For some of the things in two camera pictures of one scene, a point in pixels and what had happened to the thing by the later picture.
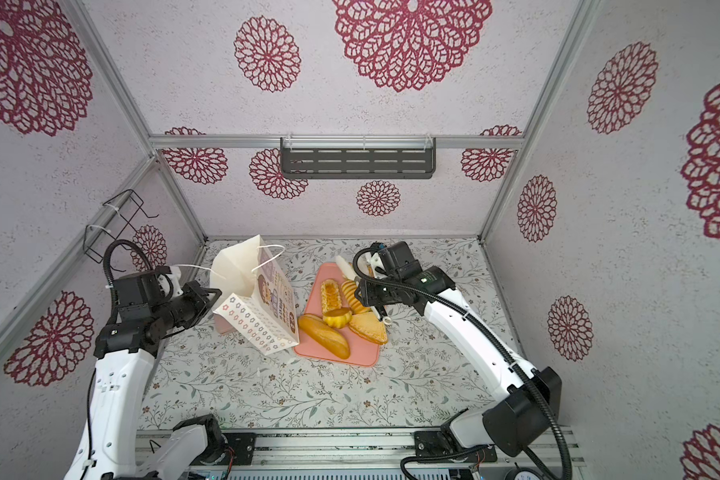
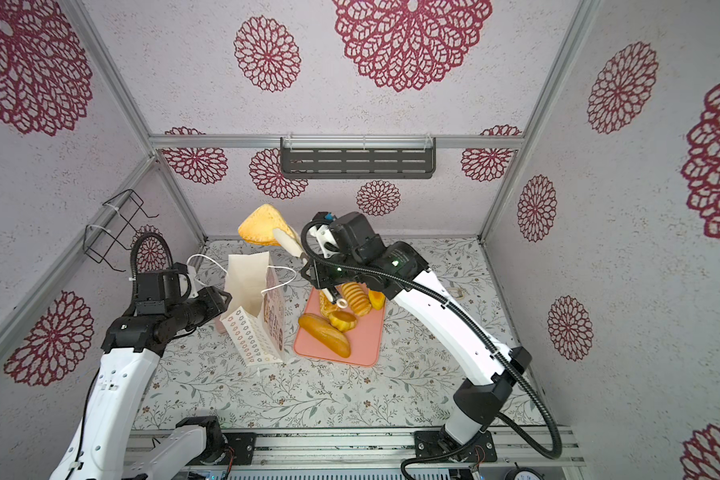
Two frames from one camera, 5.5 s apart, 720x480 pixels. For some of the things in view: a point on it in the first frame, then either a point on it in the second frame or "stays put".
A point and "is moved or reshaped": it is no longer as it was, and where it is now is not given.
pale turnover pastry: [369, 326] to [259, 225]
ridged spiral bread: [356, 304] stays put
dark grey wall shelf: [357, 158] stays put
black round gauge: [524, 473] stays put
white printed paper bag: [261, 307] is moved or reshaped
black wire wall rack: [96, 238] stays put
